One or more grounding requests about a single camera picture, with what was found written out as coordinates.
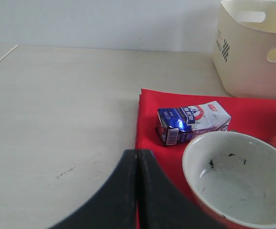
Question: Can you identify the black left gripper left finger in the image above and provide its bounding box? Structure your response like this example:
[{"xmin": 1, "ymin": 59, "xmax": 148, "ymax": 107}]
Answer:
[{"xmin": 52, "ymin": 149, "xmax": 138, "ymax": 229}]

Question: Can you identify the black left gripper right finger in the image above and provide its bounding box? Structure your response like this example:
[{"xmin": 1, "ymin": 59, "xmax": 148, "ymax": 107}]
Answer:
[{"xmin": 137, "ymin": 149, "xmax": 225, "ymax": 229}]

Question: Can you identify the blue white milk carton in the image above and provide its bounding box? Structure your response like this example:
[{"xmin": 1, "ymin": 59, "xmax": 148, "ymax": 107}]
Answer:
[{"xmin": 156, "ymin": 101, "xmax": 231, "ymax": 146}]

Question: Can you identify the white ceramic bowl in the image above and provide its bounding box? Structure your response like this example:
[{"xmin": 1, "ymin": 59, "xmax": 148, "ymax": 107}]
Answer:
[{"xmin": 182, "ymin": 131, "xmax": 276, "ymax": 229}]

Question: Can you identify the cream plastic bin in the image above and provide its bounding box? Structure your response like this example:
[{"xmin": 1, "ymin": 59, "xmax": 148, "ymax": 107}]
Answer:
[{"xmin": 212, "ymin": 0, "xmax": 276, "ymax": 99}]

